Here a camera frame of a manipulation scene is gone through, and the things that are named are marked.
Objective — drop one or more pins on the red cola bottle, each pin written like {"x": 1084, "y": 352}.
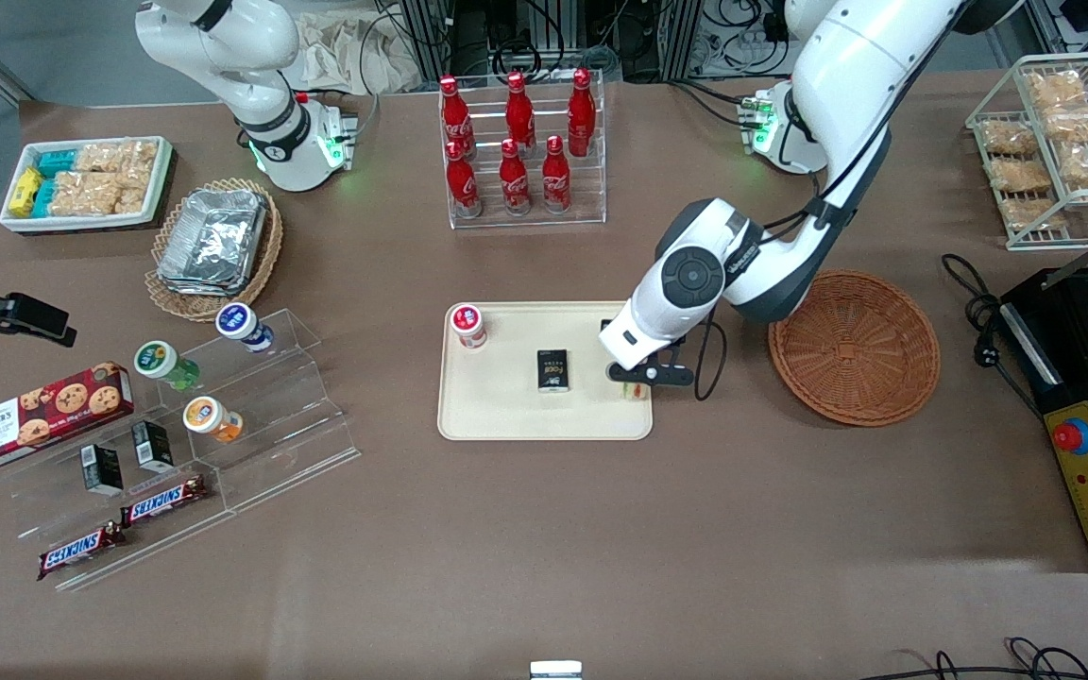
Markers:
{"x": 555, "y": 179}
{"x": 513, "y": 179}
{"x": 582, "y": 111}
{"x": 519, "y": 111}
{"x": 462, "y": 181}
{"x": 454, "y": 118}

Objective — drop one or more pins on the stack of foil containers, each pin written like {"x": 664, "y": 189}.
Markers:
{"x": 213, "y": 241}

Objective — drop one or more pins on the blue lid yogurt cup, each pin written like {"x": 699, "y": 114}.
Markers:
{"x": 242, "y": 326}

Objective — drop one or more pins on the small white edge object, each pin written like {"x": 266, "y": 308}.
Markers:
{"x": 555, "y": 671}

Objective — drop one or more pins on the green lid yogurt cup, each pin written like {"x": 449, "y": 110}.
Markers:
{"x": 161, "y": 364}

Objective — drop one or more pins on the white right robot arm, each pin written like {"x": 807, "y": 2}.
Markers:
{"x": 261, "y": 94}

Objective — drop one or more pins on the clear acrylic bottle rack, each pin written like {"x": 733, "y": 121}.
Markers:
{"x": 525, "y": 215}

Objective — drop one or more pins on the white rectangular snack bin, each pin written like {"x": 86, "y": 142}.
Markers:
{"x": 161, "y": 175}

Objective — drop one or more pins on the brown round wicker basket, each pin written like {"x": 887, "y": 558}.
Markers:
{"x": 854, "y": 349}

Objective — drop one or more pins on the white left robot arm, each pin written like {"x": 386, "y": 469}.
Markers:
{"x": 846, "y": 76}

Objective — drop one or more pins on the clear acrylic step stand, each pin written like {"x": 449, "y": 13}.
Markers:
{"x": 289, "y": 416}

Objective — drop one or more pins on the teal snack packet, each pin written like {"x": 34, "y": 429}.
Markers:
{"x": 44, "y": 196}
{"x": 58, "y": 161}

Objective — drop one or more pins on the Snickers chocolate bar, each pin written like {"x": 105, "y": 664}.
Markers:
{"x": 161, "y": 501}
{"x": 79, "y": 552}

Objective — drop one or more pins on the orange lid yogurt cup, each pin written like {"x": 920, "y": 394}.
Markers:
{"x": 209, "y": 418}

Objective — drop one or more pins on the bagged rice crisp snack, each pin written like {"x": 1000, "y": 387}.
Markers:
{"x": 86, "y": 194}
{"x": 102, "y": 157}
{"x": 140, "y": 162}

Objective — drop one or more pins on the beige cloth bag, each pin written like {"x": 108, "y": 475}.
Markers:
{"x": 355, "y": 52}

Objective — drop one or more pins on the small black box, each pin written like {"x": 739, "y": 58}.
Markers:
{"x": 153, "y": 446}
{"x": 102, "y": 469}
{"x": 553, "y": 370}

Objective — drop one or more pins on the red Walkers cookie box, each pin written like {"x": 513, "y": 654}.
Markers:
{"x": 34, "y": 420}

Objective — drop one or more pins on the cream plastic tray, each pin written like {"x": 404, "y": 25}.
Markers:
{"x": 506, "y": 406}

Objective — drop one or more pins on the red lid yogurt cup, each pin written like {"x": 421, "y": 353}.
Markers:
{"x": 468, "y": 324}

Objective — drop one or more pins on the triangle sandwich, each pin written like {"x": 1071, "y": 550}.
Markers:
{"x": 635, "y": 390}

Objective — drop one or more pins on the yellow snack packet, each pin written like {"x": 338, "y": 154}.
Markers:
{"x": 25, "y": 192}

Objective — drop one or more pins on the light woven oval basket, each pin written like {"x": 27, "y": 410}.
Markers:
{"x": 256, "y": 260}

